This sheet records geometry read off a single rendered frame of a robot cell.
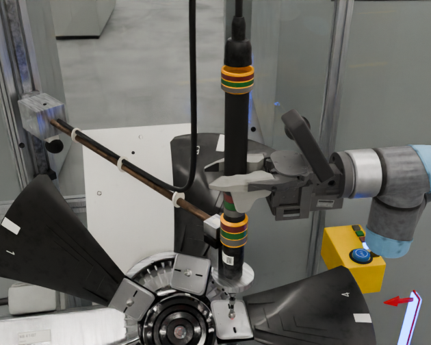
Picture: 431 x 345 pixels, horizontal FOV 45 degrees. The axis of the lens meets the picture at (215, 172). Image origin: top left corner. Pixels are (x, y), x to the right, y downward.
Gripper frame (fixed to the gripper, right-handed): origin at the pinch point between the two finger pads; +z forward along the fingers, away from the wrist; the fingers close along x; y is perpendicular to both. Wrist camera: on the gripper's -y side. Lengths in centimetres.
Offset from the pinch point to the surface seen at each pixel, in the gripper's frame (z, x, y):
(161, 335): 9.4, -5.4, 26.6
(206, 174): -0.9, 16.2, 10.4
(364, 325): -27.2, -3.1, 32.9
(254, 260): -25, 70, 80
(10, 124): 42, 57, 17
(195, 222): 1.9, 10.9, 17.0
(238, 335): -3.5, -4.5, 30.0
